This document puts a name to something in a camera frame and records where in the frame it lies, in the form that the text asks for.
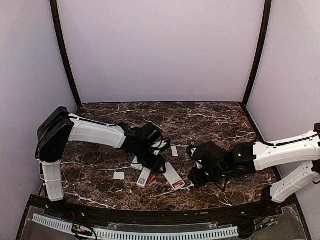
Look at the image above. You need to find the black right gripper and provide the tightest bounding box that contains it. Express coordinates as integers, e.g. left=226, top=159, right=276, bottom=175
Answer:
left=188, top=166, right=230, bottom=188

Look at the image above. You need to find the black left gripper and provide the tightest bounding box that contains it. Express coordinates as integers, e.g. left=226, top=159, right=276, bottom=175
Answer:
left=134, top=142, right=166, bottom=173

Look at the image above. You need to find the long white battery cover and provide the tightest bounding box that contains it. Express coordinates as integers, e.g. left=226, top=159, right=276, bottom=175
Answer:
left=171, top=146, right=179, bottom=157

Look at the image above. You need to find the red blue battery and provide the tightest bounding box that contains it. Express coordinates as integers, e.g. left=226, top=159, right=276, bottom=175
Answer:
left=148, top=175, right=156, bottom=184

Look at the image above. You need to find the white remote face down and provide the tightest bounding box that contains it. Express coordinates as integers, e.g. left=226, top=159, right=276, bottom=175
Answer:
left=162, top=162, right=185, bottom=191

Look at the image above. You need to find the blue purple battery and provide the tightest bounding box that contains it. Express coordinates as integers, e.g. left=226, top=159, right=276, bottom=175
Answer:
left=154, top=186, right=161, bottom=195

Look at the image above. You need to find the white TCL remote control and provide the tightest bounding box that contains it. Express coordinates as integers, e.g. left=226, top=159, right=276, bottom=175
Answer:
left=130, top=156, right=144, bottom=171

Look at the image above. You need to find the small white buttoned remote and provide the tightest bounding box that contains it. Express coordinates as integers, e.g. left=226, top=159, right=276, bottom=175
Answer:
left=136, top=167, right=151, bottom=188

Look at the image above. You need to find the curved white battery cover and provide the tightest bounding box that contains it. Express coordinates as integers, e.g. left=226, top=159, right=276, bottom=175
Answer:
left=113, top=171, right=126, bottom=180

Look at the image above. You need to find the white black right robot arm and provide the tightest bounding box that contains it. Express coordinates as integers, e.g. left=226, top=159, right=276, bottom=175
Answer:
left=186, top=123, right=320, bottom=217

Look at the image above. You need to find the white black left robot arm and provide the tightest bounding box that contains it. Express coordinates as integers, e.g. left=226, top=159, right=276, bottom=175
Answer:
left=35, top=106, right=171, bottom=218

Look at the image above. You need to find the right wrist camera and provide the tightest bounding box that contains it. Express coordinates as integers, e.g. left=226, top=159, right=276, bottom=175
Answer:
left=186, top=145, right=201, bottom=161

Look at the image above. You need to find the black front rail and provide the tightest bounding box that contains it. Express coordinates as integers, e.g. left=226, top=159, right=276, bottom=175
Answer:
left=53, top=201, right=267, bottom=225

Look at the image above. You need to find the white slotted cable duct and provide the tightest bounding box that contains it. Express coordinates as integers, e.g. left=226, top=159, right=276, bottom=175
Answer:
left=32, top=213, right=239, bottom=240

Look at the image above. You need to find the black right corner post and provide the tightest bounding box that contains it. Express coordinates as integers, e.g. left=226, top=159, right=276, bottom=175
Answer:
left=241, top=0, right=273, bottom=108

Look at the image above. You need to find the black corner post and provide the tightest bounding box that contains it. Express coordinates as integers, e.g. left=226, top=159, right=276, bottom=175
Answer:
left=49, top=0, right=82, bottom=109
left=241, top=0, right=273, bottom=108

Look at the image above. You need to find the black left corner post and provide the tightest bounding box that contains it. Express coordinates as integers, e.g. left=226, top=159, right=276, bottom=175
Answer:
left=49, top=0, right=82, bottom=109

